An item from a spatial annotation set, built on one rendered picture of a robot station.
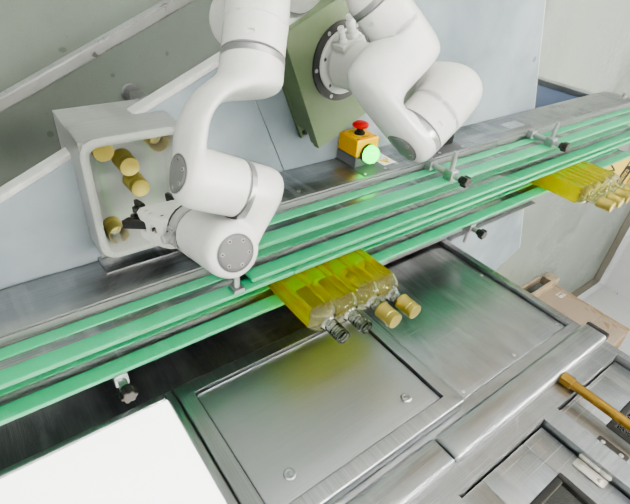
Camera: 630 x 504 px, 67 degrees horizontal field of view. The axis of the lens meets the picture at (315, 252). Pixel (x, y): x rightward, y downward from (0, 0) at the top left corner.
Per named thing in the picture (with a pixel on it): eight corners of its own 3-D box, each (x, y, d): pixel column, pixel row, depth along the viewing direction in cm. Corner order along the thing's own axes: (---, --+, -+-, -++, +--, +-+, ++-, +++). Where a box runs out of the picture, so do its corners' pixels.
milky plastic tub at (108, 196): (90, 238, 90) (104, 262, 84) (62, 124, 77) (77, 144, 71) (177, 215, 99) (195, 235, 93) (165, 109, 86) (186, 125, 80)
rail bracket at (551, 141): (522, 137, 145) (562, 153, 137) (530, 114, 141) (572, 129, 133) (529, 135, 148) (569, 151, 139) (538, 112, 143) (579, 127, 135)
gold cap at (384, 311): (373, 318, 97) (388, 331, 94) (375, 305, 94) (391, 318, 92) (385, 312, 98) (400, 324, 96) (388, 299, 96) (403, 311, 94)
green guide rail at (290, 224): (231, 231, 93) (252, 252, 88) (231, 227, 92) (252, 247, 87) (631, 108, 184) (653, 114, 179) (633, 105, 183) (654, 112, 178)
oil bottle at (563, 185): (522, 179, 159) (604, 218, 142) (528, 164, 156) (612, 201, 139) (532, 176, 162) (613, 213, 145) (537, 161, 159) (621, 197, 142)
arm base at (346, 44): (309, 28, 87) (367, 47, 78) (359, 1, 91) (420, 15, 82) (324, 103, 98) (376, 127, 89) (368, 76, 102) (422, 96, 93)
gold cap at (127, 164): (109, 150, 82) (117, 160, 79) (129, 146, 84) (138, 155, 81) (113, 169, 84) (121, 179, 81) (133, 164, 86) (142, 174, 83)
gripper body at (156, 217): (166, 264, 66) (140, 243, 74) (231, 244, 71) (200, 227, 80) (155, 213, 63) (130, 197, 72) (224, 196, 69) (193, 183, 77)
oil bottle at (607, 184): (541, 172, 165) (621, 208, 148) (547, 157, 162) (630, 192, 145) (549, 169, 168) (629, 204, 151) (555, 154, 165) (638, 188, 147)
